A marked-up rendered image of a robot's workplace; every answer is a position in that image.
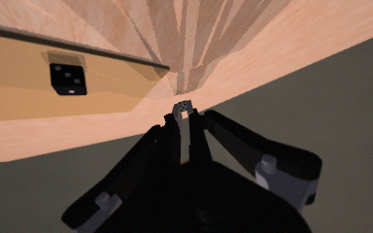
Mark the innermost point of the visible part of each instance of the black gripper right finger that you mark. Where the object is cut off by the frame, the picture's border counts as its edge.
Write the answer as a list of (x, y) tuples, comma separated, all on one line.
[(289, 172)]

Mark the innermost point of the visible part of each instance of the tan square mat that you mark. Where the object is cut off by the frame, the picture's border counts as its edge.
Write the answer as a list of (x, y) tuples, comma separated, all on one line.
[(114, 83)]

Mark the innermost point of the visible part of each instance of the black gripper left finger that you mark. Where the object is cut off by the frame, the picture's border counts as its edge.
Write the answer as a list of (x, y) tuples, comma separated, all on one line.
[(144, 207)]

